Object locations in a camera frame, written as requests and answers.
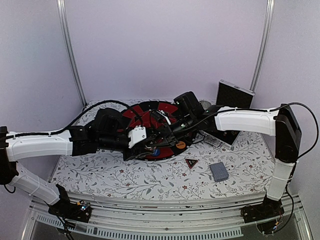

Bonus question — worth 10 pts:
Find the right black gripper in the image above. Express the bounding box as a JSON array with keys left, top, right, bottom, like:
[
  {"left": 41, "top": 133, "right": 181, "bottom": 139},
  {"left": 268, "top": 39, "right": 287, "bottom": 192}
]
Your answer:
[{"left": 149, "top": 113, "right": 197, "bottom": 148}]

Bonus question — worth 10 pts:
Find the orange big blind button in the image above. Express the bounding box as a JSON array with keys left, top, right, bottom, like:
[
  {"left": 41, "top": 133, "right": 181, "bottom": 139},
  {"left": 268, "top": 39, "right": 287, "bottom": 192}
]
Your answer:
[{"left": 175, "top": 141, "right": 187, "bottom": 150}]

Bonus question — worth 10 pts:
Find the blue small blind button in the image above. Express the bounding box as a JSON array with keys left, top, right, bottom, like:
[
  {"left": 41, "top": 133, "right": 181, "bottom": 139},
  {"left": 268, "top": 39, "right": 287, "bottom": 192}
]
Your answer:
[{"left": 151, "top": 148, "right": 161, "bottom": 157}]

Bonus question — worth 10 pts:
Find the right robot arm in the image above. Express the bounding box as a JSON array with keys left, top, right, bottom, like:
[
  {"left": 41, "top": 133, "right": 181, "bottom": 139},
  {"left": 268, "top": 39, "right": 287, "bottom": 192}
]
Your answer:
[{"left": 151, "top": 91, "right": 302, "bottom": 218}]

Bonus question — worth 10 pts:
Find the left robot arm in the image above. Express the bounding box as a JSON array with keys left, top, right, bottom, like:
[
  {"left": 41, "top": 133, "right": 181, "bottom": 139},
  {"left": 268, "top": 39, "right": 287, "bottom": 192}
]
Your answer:
[{"left": 0, "top": 108, "right": 162, "bottom": 217}]

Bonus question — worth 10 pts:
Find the round red black poker mat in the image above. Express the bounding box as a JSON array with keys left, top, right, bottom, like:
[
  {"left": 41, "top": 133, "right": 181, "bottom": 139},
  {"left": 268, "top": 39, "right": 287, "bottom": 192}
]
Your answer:
[{"left": 110, "top": 101, "right": 197, "bottom": 161}]

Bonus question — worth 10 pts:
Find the black triangular all-in marker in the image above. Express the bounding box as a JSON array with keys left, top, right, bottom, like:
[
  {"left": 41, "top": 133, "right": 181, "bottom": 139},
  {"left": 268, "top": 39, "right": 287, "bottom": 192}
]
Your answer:
[{"left": 185, "top": 158, "right": 199, "bottom": 169}]

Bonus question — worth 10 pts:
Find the grey striped ceramic mug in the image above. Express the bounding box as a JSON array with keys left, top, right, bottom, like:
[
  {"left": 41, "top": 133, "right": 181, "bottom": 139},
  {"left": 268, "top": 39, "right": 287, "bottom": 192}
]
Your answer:
[{"left": 199, "top": 100, "right": 211, "bottom": 108}]

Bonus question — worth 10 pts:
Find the aluminium poker chip case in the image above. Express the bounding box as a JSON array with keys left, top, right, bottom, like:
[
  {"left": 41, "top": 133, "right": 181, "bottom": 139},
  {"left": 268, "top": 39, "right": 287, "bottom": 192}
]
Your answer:
[{"left": 200, "top": 79, "right": 255, "bottom": 149}]

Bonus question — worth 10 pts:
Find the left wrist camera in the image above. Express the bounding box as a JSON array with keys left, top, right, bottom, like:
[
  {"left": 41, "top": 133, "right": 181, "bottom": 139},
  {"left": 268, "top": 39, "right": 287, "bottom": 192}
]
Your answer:
[{"left": 128, "top": 126, "right": 147, "bottom": 149}]

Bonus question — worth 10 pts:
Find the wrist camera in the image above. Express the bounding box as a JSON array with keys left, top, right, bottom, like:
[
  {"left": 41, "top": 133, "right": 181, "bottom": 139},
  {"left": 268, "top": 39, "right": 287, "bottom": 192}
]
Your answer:
[
  {"left": 128, "top": 126, "right": 147, "bottom": 149},
  {"left": 150, "top": 109, "right": 172, "bottom": 125}
]

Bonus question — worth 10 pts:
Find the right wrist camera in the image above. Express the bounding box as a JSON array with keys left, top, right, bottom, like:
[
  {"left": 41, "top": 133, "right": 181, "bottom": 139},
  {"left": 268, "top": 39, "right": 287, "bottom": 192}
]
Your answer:
[{"left": 150, "top": 109, "right": 172, "bottom": 125}]

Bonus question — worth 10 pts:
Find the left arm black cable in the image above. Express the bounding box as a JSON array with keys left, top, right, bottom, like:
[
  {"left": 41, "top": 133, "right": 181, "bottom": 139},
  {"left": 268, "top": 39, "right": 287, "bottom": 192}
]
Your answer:
[{"left": 4, "top": 99, "right": 141, "bottom": 138}]

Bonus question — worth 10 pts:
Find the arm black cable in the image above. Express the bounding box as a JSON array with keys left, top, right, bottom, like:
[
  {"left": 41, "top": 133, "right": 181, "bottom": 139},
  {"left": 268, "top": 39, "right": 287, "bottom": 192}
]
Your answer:
[
  {"left": 4, "top": 99, "right": 141, "bottom": 138},
  {"left": 174, "top": 101, "right": 317, "bottom": 158}
]

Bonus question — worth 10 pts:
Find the aluminium front rail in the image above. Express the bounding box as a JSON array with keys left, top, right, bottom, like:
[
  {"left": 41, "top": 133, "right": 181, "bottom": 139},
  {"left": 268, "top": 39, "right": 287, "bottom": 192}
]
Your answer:
[{"left": 22, "top": 191, "right": 313, "bottom": 240}]

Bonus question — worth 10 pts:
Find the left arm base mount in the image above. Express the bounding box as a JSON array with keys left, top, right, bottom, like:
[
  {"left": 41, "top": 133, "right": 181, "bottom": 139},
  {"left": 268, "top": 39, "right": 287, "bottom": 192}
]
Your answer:
[{"left": 48, "top": 184, "right": 92, "bottom": 223}]

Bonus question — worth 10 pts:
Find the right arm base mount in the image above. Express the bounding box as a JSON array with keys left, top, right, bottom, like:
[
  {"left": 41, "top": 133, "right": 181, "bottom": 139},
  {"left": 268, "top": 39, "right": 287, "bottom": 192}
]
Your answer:
[{"left": 240, "top": 190, "right": 295, "bottom": 236}]

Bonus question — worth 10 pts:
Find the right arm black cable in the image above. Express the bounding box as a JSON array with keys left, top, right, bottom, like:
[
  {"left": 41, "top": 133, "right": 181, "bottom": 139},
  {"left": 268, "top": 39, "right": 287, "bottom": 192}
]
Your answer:
[{"left": 174, "top": 101, "right": 317, "bottom": 158}]

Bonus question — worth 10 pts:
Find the right aluminium frame post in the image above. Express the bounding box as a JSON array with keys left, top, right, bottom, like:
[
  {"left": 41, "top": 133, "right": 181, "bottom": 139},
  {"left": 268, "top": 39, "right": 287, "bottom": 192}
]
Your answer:
[{"left": 249, "top": 0, "right": 275, "bottom": 92}]

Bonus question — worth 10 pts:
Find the aluminium frame post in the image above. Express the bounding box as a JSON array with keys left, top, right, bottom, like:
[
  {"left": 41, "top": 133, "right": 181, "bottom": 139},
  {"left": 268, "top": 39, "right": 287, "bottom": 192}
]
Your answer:
[
  {"left": 56, "top": 0, "right": 87, "bottom": 107},
  {"left": 249, "top": 0, "right": 275, "bottom": 92}
]

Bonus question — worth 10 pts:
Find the left aluminium frame post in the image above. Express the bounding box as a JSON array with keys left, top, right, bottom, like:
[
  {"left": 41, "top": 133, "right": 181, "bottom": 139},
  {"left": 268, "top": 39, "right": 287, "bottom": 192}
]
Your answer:
[{"left": 56, "top": 0, "right": 87, "bottom": 107}]

